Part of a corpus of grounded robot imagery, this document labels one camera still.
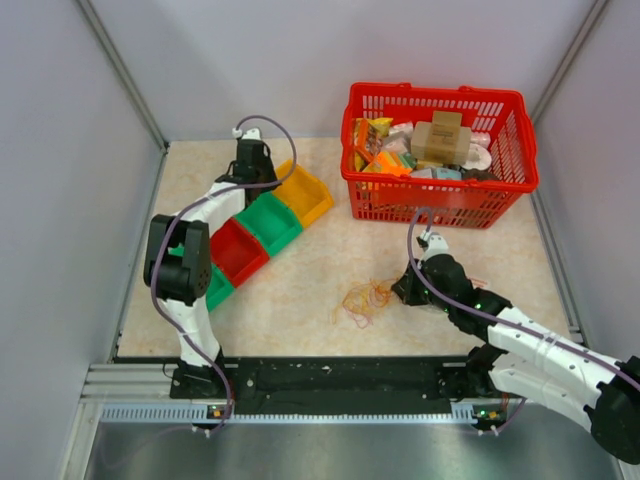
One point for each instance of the white tape roll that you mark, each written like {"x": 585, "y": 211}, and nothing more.
{"x": 478, "y": 158}

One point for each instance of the red plastic shopping basket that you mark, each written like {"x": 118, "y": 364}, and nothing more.
{"x": 474, "y": 204}

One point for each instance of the grey slotted cable duct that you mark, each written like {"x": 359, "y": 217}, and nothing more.
{"x": 207, "y": 416}

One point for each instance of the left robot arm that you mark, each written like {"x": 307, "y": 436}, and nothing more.
{"x": 196, "y": 257}

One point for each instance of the yellow plastic bin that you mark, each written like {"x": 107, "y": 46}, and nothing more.
{"x": 305, "y": 195}

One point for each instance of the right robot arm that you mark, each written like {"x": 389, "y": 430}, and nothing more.
{"x": 521, "y": 357}

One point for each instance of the upper green plastic bin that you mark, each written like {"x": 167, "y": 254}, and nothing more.
{"x": 271, "y": 222}

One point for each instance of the red plastic bin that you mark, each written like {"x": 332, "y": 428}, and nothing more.
{"x": 236, "y": 252}

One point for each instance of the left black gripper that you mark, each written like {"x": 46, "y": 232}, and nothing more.
{"x": 267, "y": 163}

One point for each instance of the orange snack box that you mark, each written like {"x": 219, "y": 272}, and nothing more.
{"x": 389, "y": 163}

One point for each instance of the brown cardboard box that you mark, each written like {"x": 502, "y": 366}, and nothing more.
{"x": 444, "y": 139}

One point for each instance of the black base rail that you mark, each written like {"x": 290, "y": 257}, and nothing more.
{"x": 335, "y": 385}

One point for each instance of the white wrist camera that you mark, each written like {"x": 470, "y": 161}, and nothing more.
{"x": 432, "y": 244}
{"x": 249, "y": 135}

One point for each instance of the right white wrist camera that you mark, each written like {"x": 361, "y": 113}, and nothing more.
{"x": 432, "y": 244}

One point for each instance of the lower green plastic bin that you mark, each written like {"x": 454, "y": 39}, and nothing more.
{"x": 220, "y": 288}

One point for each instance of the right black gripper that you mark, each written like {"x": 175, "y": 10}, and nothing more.
{"x": 405, "y": 286}

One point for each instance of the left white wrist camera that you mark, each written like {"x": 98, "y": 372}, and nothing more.
{"x": 249, "y": 135}

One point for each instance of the green plastic bin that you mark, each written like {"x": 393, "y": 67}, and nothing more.
{"x": 220, "y": 288}
{"x": 271, "y": 222}

